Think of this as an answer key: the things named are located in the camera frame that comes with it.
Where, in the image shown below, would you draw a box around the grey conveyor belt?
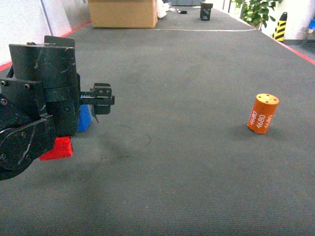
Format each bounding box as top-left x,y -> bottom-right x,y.
0,8 -> 315,236

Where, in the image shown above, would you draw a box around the small black box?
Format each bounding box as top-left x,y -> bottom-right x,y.
200,1 -> 213,21

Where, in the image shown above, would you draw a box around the white plastic bag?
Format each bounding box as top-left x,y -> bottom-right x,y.
157,0 -> 170,19

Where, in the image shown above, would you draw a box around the yellow black striped bollard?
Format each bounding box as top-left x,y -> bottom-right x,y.
272,12 -> 287,43

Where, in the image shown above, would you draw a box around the green potted plant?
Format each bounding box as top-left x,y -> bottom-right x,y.
232,0 -> 282,28

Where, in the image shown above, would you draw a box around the orange cylinder cap with numbers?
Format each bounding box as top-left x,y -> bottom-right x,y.
247,93 -> 279,134

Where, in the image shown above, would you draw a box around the cardboard box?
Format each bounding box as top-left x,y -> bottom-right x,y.
88,0 -> 158,29

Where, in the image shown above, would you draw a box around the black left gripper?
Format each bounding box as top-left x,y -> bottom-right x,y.
1,35 -> 115,137

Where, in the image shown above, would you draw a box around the blue block part with knob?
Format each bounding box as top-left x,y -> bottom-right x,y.
77,104 -> 91,132

